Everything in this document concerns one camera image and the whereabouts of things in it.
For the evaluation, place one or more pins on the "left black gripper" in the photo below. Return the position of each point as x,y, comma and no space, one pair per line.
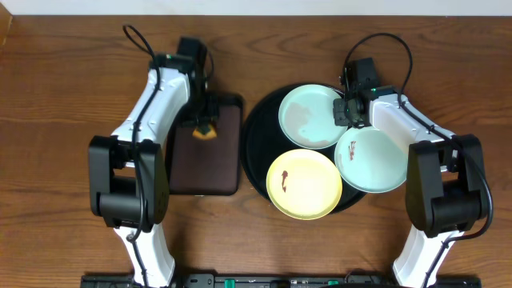
204,120

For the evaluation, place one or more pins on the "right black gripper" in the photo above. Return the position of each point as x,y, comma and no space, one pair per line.
340,118

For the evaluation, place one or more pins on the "green and orange sponge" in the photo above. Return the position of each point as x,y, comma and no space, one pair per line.
205,132

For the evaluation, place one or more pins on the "pale green plate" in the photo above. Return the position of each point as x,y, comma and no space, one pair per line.
306,117
369,161

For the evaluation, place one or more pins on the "yellow plate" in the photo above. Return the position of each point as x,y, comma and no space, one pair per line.
304,184

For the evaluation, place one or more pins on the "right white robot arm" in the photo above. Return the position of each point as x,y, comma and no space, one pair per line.
448,198

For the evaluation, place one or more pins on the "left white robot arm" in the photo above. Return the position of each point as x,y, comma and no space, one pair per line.
129,186

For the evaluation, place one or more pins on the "black rectangular water tray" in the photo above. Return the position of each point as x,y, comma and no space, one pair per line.
207,167

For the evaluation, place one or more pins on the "black round tray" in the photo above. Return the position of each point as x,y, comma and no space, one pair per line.
263,140

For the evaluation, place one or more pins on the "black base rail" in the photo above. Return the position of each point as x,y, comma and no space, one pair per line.
237,281

